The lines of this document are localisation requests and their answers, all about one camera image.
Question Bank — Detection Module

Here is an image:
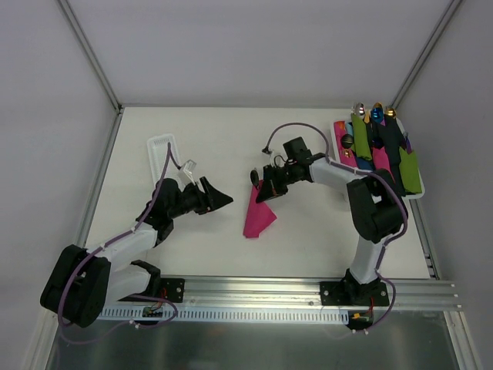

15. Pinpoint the black spoon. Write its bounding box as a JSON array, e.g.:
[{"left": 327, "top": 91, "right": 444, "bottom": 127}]
[
  {"left": 340, "top": 133, "right": 354, "bottom": 150},
  {"left": 250, "top": 169, "right": 260, "bottom": 189}
]

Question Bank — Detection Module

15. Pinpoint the right black mount plate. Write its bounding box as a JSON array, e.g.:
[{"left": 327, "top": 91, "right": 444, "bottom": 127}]
[{"left": 320, "top": 279, "right": 390, "bottom": 307}]

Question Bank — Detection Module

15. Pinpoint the magenta paper napkin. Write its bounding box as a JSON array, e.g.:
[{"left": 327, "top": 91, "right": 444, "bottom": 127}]
[{"left": 243, "top": 180, "right": 277, "bottom": 239}]

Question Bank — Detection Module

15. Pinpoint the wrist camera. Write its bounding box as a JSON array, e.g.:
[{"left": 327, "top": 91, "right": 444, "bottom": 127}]
[
  {"left": 262, "top": 146, "right": 286, "bottom": 167},
  {"left": 178, "top": 160, "right": 197, "bottom": 187}
]

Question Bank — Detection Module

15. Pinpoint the black napkin roll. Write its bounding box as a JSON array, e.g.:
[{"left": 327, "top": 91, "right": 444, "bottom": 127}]
[{"left": 376, "top": 115, "right": 406, "bottom": 196}]

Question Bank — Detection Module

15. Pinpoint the black spoon in roll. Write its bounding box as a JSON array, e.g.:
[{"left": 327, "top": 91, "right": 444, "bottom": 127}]
[{"left": 340, "top": 133, "right": 354, "bottom": 150}]

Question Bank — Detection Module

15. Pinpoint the black mount plate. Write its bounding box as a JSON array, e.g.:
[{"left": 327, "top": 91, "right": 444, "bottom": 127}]
[
  {"left": 155, "top": 277, "right": 186, "bottom": 303},
  {"left": 320, "top": 279, "right": 390, "bottom": 307}
]

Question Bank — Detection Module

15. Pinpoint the blue spoon in roll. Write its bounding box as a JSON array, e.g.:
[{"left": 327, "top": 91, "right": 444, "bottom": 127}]
[{"left": 370, "top": 102, "right": 384, "bottom": 124}]

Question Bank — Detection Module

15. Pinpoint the gold spoon in roll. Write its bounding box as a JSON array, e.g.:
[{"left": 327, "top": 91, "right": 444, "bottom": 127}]
[{"left": 384, "top": 106, "right": 397, "bottom": 118}]

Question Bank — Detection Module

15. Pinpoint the silver spoon in roll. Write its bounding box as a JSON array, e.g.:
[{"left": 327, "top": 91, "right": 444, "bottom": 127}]
[{"left": 352, "top": 102, "right": 366, "bottom": 119}]

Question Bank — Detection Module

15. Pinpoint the magenta napkin roll middle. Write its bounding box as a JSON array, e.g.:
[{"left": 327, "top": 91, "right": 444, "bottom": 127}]
[{"left": 372, "top": 147, "right": 391, "bottom": 172}]

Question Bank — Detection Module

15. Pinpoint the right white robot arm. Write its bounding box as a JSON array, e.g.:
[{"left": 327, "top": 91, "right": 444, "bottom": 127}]
[{"left": 250, "top": 136, "right": 408, "bottom": 305}]

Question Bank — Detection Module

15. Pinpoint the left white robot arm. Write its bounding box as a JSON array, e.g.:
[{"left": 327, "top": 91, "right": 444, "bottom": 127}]
[{"left": 40, "top": 177, "right": 233, "bottom": 328}]

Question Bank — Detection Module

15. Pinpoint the magenta napkin roll left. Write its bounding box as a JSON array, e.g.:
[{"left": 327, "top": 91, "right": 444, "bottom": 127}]
[{"left": 334, "top": 121, "right": 357, "bottom": 168}]

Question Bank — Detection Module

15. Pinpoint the white slotted cable duct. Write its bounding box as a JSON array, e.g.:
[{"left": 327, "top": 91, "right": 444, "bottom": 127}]
[{"left": 98, "top": 304, "right": 349, "bottom": 325}]

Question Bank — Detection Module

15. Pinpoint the green napkin roll right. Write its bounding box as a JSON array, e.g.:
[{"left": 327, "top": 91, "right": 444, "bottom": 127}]
[{"left": 399, "top": 147, "right": 422, "bottom": 194}]

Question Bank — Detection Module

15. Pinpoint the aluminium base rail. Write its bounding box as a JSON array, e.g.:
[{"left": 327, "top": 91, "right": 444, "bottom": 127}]
[{"left": 104, "top": 277, "right": 461, "bottom": 311}]

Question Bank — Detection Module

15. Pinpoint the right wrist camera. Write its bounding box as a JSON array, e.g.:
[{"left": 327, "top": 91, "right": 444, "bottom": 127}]
[{"left": 262, "top": 146, "right": 286, "bottom": 167}]

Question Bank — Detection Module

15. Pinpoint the left black mount plate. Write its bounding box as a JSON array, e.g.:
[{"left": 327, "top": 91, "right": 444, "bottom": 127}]
[{"left": 155, "top": 277, "right": 186, "bottom": 303}]

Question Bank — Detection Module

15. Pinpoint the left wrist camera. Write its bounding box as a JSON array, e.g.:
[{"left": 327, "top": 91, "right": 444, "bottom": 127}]
[{"left": 178, "top": 160, "right": 197, "bottom": 187}]

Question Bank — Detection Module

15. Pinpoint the white perforated cutlery basket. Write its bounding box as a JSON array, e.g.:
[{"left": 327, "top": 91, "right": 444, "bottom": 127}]
[{"left": 146, "top": 133, "right": 183, "bottom": 188}]

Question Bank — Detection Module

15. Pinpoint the blue napkin roll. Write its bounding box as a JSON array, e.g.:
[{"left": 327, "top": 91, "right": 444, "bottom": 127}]
[{"left": 355, "top": 156, "right": 374, "bottom": 171}]

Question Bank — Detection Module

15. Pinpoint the magenta napkin roll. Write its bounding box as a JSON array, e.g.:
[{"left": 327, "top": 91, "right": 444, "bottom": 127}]
[
  {"left": 334, "top": 121, "right": 357, "bottom": 168},
  {"left": 372, "top": 147, "right": 391, "bottom": 172}
]

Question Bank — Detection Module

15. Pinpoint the white tray of rolls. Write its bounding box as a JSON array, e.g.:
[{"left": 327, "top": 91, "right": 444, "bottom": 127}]
[{"left": 330, "top": 120, "right": 425, "bottom": 200}]

